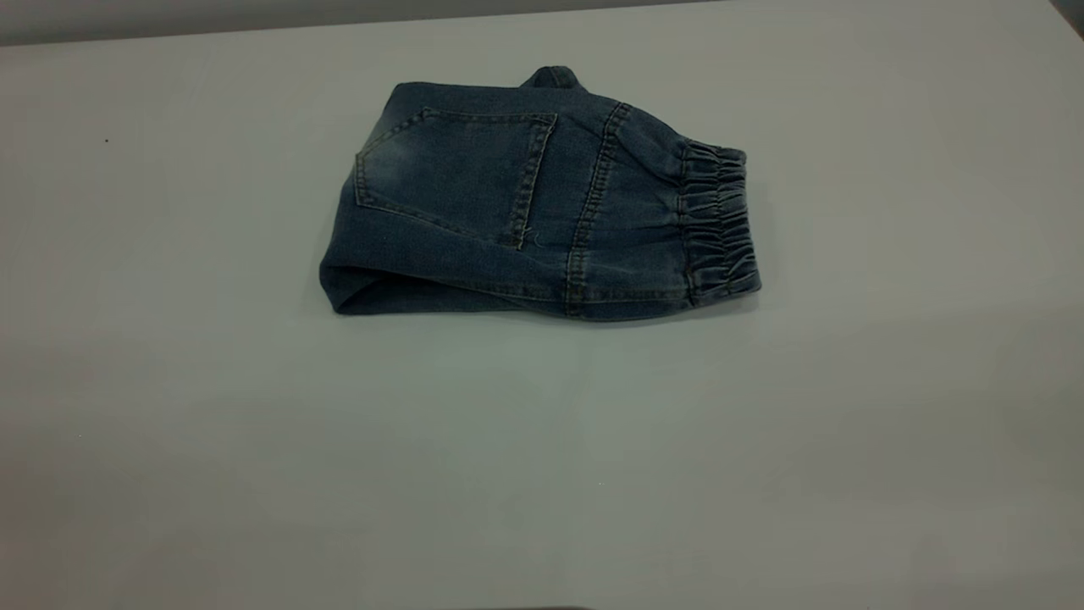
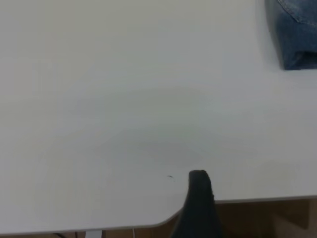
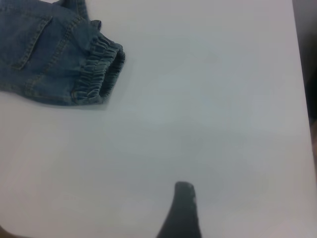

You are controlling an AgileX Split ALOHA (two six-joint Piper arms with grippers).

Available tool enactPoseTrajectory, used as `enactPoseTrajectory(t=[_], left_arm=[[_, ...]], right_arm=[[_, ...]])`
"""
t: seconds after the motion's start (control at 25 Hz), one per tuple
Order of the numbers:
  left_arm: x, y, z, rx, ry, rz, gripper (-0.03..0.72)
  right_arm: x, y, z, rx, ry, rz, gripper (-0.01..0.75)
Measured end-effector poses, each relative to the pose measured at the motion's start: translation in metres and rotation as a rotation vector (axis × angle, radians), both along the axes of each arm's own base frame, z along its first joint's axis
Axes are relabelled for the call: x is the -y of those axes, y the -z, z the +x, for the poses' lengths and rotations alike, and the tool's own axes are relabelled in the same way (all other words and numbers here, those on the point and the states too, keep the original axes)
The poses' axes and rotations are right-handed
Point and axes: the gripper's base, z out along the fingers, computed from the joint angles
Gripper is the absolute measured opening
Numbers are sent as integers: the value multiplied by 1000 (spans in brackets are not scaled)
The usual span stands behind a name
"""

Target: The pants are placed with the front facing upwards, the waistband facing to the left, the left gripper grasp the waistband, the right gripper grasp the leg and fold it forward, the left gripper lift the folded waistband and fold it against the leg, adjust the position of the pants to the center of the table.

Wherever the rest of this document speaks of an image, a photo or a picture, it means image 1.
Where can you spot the blue denim shorts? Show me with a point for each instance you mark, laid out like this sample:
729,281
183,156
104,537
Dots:
508,212

